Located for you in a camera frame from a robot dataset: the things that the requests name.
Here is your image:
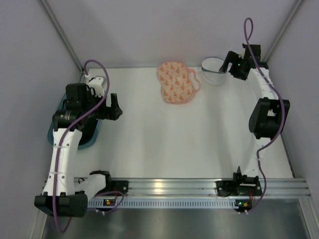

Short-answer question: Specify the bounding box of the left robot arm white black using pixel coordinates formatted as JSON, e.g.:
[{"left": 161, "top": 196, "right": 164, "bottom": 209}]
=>
[{"left": 34, "top": 83, "right": 123, "bottom": 218}]

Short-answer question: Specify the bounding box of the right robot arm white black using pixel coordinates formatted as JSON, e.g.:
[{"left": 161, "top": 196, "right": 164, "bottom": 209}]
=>
[{"left": 219, "top": 43, "right": 290, "bottom": 177}]

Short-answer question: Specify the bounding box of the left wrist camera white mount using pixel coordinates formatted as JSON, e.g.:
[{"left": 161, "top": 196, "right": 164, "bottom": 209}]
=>
[{"left": 84, "top": 74, "right": 107, "bottom": 97}]

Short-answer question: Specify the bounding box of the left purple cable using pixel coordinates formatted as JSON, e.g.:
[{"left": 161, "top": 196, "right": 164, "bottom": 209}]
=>
[{"left": 51, "top": 60, "right": 111, "bottom": 234}]

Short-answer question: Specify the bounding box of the purple cable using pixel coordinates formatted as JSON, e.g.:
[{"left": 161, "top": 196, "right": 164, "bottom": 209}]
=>
[
  {"left": 51, "top": 60, "right": 111, "bottom": 234},
  {"left": 243, "top": 17, "right": 285, "bottom": 212}
]

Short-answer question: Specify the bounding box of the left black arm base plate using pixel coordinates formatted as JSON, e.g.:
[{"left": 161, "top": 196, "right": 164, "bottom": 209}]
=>
[{"left": 97, "top": 180, "right": 129, "bottom": 196}]

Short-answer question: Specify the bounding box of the aluminium mounting rail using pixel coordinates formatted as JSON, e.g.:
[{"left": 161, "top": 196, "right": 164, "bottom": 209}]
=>
[{"left": 114, "top": 178, "right": 311, "bottom": 199}]

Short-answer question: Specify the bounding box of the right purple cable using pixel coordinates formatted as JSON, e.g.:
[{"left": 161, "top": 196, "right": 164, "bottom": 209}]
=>
[{"left": 243, "top": 17, "right": 285, "bottom": 212}]

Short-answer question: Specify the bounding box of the white slotted cable duct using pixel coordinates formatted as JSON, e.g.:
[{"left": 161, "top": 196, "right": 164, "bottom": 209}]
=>
[{"left": 88, "top": 197, "right": 249, "bottom": 209}]

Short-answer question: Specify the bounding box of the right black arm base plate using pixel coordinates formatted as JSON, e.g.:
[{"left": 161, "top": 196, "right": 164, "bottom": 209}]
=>
[{"left": 216, "top": 180, "right": 262, "bottom": 197}]

